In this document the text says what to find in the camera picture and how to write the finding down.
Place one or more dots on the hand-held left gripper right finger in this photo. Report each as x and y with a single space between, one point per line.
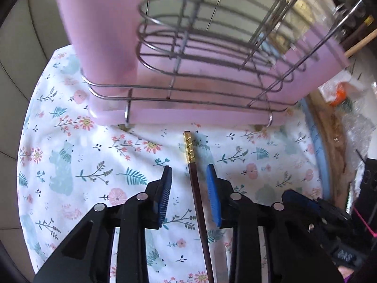
212 197

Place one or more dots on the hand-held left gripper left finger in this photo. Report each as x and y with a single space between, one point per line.
165 197

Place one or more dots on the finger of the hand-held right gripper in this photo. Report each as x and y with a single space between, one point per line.
300 198

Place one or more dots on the gold-tipped dark red chopstick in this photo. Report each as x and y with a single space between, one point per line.
194 182

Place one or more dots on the wide pink plastic cup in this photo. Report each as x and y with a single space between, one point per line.
312 73

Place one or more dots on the light wooden chopstick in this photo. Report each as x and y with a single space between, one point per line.
362 43

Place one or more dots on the tall pink plastic cup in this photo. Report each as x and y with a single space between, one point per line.
100 20

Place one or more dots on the gold-banded dark chopstick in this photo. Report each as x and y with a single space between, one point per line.
369 20

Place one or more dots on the serrated table knife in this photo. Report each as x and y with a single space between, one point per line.
221 262

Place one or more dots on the wooden cutting board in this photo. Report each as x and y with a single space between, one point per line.
335 141

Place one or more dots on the floral tablecloth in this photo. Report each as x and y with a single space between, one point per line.
88 159

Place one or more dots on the pink plastic drip tray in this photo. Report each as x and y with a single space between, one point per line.
188 115

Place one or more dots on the crumpled clear plastic bag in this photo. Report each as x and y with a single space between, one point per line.
362 129

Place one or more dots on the orange packet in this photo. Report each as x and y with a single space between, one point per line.
338 94

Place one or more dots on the white plastic bag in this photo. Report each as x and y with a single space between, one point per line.
362 85

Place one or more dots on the grey kitchen cabinets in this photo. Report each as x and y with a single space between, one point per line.
29 29

